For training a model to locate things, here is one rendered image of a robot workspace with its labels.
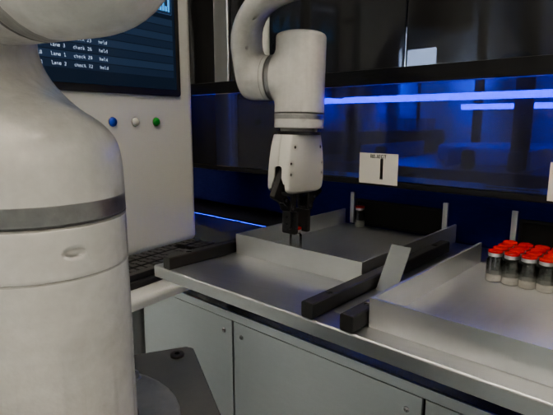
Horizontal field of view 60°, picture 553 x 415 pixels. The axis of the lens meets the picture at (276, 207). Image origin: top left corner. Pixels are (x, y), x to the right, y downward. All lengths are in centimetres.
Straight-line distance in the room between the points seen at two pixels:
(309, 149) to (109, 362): 53
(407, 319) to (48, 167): 38
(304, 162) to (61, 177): 53
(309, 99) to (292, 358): 67
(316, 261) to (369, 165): 29
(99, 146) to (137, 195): 80
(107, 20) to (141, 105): 83
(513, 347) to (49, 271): 40
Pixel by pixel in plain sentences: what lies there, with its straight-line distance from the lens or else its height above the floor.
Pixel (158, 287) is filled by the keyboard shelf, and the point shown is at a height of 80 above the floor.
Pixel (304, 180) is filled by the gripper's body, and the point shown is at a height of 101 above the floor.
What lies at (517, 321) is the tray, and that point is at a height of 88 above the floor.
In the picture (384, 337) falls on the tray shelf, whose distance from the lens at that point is 55.
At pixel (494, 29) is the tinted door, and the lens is 89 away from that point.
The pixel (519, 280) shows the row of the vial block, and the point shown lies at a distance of 75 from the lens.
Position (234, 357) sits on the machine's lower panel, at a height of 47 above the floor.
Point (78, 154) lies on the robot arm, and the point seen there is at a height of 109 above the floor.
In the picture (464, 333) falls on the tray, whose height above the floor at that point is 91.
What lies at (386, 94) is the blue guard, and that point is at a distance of 94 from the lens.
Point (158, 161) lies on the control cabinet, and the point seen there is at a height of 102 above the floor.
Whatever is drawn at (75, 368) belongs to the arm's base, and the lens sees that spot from 36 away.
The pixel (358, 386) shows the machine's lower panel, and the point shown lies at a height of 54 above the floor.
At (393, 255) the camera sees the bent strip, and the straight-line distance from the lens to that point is 69.
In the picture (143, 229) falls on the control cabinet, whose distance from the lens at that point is 116.
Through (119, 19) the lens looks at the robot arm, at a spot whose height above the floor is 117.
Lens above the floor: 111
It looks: 10 degrees down
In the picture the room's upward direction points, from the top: straight up
